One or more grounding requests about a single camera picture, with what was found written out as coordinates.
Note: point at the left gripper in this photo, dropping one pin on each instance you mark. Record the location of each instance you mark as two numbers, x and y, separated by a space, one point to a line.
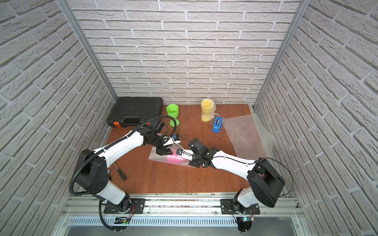
163 149

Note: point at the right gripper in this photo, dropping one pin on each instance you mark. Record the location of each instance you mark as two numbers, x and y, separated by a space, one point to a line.
196 164

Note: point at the bubble wrap sheet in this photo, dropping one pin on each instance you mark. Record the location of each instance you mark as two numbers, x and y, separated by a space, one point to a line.
162 158
208 110
250 139

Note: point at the pink plastic wine glass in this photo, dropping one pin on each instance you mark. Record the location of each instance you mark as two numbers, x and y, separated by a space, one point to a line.
175 159

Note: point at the yellow plastic wine glass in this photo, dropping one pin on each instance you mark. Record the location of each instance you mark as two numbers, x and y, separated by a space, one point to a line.
207 109

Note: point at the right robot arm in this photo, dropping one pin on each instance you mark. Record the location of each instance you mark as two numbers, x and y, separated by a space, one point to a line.
266 184

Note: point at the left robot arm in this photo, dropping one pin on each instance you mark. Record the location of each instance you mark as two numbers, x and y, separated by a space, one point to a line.
90 175

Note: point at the green plastic wine glass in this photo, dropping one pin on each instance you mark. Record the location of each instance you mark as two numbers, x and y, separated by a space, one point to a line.
173 111

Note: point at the blue tape dispenser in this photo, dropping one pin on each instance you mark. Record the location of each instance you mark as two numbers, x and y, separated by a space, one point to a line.
217 124

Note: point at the black plastic tool case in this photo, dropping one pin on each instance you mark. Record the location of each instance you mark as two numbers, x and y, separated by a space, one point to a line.
133 111

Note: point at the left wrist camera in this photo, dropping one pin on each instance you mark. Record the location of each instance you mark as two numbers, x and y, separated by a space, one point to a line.
175 139

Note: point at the black handled screwdriver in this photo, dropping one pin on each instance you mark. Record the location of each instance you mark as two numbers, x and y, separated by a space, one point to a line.
121 174

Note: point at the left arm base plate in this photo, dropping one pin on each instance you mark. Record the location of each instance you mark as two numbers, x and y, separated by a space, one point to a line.
127 206

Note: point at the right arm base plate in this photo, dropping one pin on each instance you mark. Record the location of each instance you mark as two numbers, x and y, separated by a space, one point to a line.
229 207

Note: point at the aluminium mounting rail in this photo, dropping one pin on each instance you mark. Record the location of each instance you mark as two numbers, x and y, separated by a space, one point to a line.
203 209

